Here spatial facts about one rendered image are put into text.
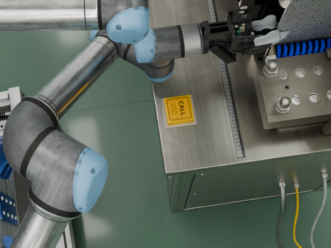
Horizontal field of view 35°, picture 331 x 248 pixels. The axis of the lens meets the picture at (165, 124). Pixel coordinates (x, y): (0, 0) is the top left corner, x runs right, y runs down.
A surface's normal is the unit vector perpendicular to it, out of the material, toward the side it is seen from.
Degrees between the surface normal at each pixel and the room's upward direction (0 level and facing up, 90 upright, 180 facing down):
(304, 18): 90
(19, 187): 0
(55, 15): 47
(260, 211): 0
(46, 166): 22
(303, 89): 0
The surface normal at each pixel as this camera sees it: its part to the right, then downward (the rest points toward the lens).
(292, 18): 0.15, 0.95
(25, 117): 0.05, -0.73
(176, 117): 0.01, -0.29
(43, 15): 0.07, 0.50
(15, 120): -0.33, -0.61
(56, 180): -0.22, 0.12
